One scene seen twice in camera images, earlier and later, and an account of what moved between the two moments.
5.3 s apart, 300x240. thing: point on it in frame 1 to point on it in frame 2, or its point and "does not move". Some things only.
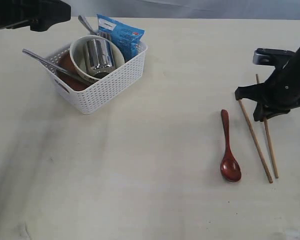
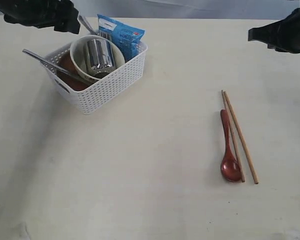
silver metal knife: x=54 y=65 does not move
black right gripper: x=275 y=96 to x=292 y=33
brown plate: x=74 y=83 does not move
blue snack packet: x=127 y=38 does not move
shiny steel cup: x=100 y=59 does not move
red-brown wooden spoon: x=230 y=167 does not move
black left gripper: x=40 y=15 to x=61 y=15
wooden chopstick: x=267 y=174 to x=240 y=167
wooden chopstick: x=270 y=145 to x=241 y=138
